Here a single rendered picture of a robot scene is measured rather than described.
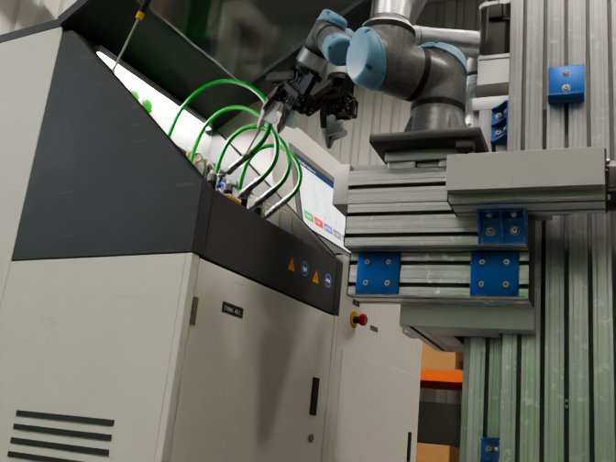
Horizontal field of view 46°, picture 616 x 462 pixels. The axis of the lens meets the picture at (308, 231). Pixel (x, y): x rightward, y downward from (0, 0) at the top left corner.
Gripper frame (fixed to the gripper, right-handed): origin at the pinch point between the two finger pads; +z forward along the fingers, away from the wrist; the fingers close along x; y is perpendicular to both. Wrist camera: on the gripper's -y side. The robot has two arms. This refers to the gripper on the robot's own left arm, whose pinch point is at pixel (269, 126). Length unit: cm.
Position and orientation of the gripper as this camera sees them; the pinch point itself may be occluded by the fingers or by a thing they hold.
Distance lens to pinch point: 202.9
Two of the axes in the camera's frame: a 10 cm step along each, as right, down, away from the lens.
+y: 5.8, 6.0, -5.5
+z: -4.8, 8.0, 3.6
